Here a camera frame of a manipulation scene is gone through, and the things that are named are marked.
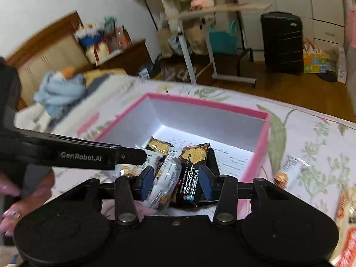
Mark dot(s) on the brown paper bag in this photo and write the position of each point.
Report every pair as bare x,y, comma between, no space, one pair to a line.
165,44
196,40

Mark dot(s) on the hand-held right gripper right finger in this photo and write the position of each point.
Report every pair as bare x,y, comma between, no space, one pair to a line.
205,183

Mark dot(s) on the white brown biscuit packet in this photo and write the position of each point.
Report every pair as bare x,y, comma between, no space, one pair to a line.
289,172

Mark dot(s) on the small black biscuit packet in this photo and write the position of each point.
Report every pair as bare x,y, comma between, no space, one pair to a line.
160,146

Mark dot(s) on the wooden top side table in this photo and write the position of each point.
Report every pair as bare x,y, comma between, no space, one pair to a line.
222,9

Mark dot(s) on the floral bed sheet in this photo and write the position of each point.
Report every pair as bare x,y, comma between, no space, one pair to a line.
311,144

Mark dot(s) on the large black biscuit packet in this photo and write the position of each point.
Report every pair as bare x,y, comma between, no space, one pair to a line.
194,169

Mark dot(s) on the person's left hand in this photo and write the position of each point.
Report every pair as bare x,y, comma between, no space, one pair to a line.
30,204

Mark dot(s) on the wooden headboard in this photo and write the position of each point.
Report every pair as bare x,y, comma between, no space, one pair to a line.
41,52

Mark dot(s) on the colourful gift box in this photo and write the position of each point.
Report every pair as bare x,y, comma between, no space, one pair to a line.
318,59

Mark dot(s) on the wooden nightstand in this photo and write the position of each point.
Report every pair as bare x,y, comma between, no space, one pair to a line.
128,58

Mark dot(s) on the pink cardboard box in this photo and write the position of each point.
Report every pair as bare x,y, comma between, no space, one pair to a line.
258,150

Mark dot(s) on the blue plush toy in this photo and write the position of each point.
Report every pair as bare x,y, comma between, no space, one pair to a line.
59,86

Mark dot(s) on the teal shopping bag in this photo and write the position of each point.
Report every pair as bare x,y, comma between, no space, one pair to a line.
222,40

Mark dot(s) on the white plastic bag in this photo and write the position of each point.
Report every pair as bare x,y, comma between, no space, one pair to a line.
342,66

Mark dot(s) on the black round floor pad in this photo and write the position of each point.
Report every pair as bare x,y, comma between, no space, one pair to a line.
328,77

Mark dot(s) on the plain black packet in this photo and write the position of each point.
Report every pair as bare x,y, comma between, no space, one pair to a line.
214,158

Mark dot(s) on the pink tissue box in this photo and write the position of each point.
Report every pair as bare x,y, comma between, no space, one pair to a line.
201,2

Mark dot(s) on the pile of nightstand clutter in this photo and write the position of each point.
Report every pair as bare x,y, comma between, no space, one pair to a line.
103,40

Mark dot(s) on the black suitcase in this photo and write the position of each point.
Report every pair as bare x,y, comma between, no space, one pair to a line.
282,44

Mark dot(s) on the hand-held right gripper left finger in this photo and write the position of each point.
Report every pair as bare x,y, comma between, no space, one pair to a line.
146,184

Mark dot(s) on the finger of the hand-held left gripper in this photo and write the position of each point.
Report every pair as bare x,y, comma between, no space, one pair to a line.
132,156

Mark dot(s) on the white noodle packet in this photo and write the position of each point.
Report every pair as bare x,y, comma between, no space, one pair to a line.
347,222

